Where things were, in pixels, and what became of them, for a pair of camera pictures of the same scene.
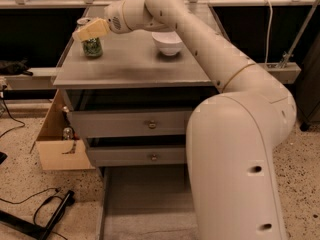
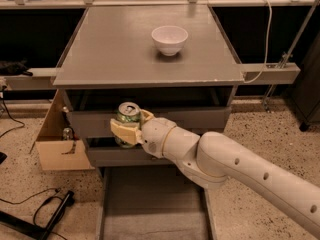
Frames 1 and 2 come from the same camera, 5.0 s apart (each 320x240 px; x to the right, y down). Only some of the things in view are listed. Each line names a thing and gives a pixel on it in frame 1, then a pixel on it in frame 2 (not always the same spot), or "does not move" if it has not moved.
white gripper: [114, 18] → [155, 134]
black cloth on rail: [8, 67] does not move
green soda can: [92, 47] → [130, 113]
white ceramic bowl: [168, 42] does not move
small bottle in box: [67, 133] does not move
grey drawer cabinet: [131, 104] does not move
